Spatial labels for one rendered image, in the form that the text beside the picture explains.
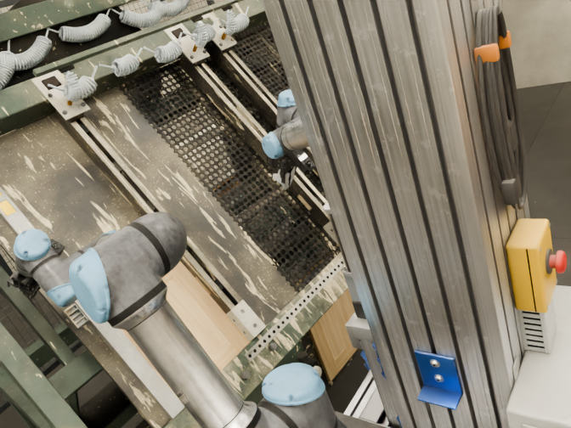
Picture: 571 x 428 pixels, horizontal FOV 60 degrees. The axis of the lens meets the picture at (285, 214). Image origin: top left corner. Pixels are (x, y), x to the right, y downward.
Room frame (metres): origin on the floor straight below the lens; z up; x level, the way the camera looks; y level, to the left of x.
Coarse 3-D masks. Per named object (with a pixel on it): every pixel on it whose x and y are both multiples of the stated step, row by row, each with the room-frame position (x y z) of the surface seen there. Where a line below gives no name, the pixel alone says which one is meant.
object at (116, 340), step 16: (0, 192) 1.61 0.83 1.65; (0, 208) 1.56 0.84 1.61; (16, 208) 1.57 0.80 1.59; (16, 224) 1.53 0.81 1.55; (80, 304) 1.39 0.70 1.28; (112, 336) 1.34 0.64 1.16; (128, 352) 1.31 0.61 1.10; (128, 368) 1.29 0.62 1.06; (144, 368) 1.29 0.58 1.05; (144, 384) 1.25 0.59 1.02; (160, 384) 1.26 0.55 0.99; (160, 400) 1.23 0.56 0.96; (176, 400) 1.24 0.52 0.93
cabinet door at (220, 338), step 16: (176, 272) 1.57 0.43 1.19; (176, 288) 1.53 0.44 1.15; (192, 288) 1.54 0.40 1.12; (176, 304) 1.48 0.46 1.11; (192, 304) 1.50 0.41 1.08; (208, 304) 1.51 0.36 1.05; (192, 320) 1.45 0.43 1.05; (208, 320) 1.47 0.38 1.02; (224, 320) 1.48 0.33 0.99; (128, 336) 1.37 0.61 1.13; (208, 336) 1.42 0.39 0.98; (224, 336) 1.43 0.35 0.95; (240, 336) 1.45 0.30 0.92; (208, 352) 1.38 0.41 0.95; (224, 352) 1.39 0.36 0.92
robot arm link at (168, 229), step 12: (144, 216) 0.87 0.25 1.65; (156, 216) 0.87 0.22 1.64; (168, 216) 0.88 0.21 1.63; (156, 228) 0.83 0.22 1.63; (168, 228) 0.84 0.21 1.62; (180, 228) 0.87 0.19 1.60; (96, 240) 1.15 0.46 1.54; (168, 240) 0.82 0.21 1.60; (180, 240) 0.84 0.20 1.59; (84, 252) 1.13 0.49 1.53; (168, 252) 0.81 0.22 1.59; (180, 252) 0.84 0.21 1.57
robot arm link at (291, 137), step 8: (280, 128) 1.37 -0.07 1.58; (288, 128) 1.33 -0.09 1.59; (296, 128) 1.29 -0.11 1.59; (264, 136) 1.39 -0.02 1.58; (272, 136) 1.37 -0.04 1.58; (280, 136) 1.35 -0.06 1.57; (288, 136) 1.31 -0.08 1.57; (296, 136) 1.28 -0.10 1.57; (304, 136) 1.25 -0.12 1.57; (264, 144) 1.38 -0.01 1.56; (272, 144) 1.35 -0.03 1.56; (280, 144) 1.35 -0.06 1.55; (288, 144) 1.32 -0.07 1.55; (296, 144) 1.30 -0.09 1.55; (304, 144) 1.28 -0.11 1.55; (272, 152) 1.36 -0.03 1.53; (280, 152) 1.35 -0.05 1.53; (288, 152) 1.38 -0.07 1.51
